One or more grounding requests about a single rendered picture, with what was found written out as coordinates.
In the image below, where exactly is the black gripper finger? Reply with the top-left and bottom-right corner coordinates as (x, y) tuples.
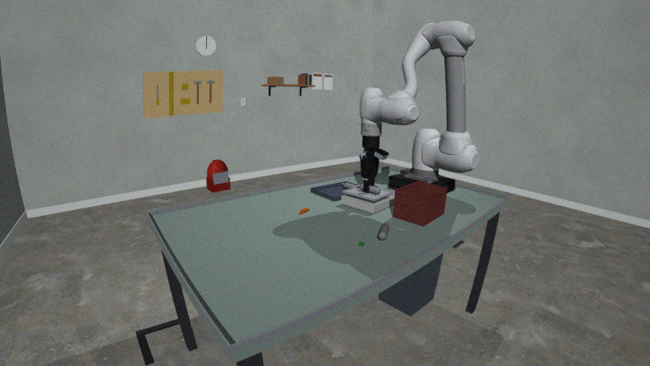
(370, 157), (379, 186)
(360, 151), (373, 193)

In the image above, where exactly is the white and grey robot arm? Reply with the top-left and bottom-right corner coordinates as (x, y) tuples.
(360, 21), (479, 183)

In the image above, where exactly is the grey metal gas cylinder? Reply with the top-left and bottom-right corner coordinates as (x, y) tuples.
(378, 223), (389, 240)

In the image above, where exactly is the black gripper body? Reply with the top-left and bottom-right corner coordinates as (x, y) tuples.
(362, 135), (379, 160)

